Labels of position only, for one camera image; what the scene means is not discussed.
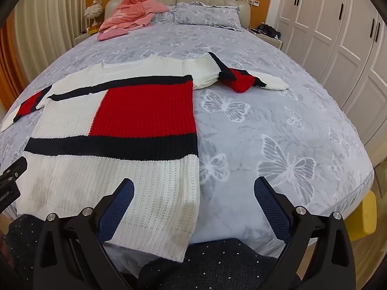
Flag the grey butterfly print bed cover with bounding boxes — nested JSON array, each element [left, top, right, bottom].
[[0, 21, 375, 266]]

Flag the orange curtain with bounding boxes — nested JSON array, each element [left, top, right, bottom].
[[0, 36, 28, 111]]

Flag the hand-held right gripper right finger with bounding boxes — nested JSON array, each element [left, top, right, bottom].
[[253, 176, 356, 290]]

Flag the white panelled wardrobe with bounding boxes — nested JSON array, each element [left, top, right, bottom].
[[266, 0, 387, 170]]

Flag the grey floral pillow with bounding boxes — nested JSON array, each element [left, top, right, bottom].
[[151, 1, 244, 32]]

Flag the white feather lamp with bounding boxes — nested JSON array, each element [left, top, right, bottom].
[[84, 4, 104, 26]]

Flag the dark items on nightstand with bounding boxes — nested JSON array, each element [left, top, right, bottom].
[[257, 22, 282, 40]]

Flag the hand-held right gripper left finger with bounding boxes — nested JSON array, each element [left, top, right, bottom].
[[33, 178, 136, 290]]

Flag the pale nightstand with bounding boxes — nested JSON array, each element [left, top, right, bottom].
[[248, 27, 283, 50], [75, 24, 102, 47]]

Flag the white red navy knit sweater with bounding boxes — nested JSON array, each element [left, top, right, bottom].
[[0, 52, 288, 263]]

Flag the yellow stool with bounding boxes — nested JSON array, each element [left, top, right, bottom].
[[345, 191, 378, 242]]

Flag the pink blanket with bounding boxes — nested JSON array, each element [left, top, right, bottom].
[[97, 0, 170, 41]]

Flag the person's dark sparkly pants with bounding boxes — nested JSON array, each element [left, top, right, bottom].
[[0, 214, 303, 290]]

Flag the white curtain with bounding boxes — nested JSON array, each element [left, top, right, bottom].
[[0, 0, 88, 112]]

